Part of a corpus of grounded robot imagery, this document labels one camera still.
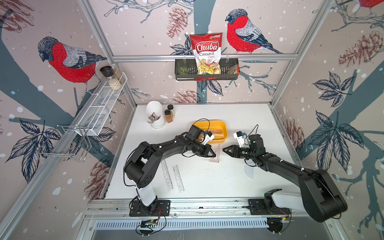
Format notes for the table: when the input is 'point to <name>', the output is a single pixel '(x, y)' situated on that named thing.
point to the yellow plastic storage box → (218, 128)
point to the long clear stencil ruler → (166, 175)
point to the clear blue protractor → (249, 171)
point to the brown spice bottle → (169, 116)
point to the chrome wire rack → (69, 141)
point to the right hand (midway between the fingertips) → (224, 149)
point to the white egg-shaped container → (154, 112)
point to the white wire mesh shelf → (101, 104)
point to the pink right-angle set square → (217, 158)
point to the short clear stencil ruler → (178, 178)
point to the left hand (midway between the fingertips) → (217, 153)
